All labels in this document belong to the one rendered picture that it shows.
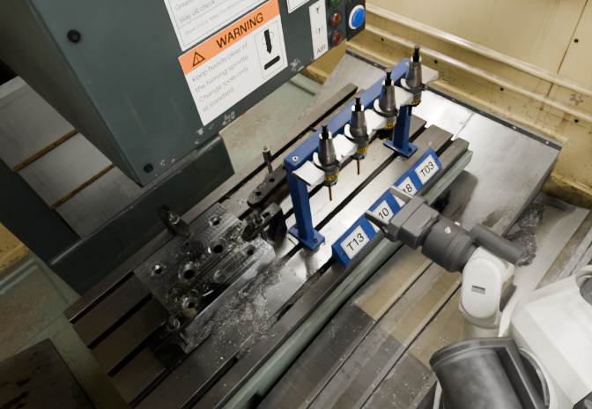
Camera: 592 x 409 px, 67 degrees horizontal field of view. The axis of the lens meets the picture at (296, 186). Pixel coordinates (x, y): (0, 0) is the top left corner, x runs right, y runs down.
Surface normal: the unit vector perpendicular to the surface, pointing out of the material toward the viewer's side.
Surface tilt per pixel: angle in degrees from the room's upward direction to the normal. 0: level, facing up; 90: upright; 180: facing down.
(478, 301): 48
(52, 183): 90
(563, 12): 90
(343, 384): 8
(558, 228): 14
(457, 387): 42
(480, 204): 24
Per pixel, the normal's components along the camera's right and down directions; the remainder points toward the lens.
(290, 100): -0.11, -0.62
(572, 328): -0.32, -0.74
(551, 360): -0.85, -0.30
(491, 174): -0.38, -0.31
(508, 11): -0.70, 0.61
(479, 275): -0.60, 0.04
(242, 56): 0.71, 0.50
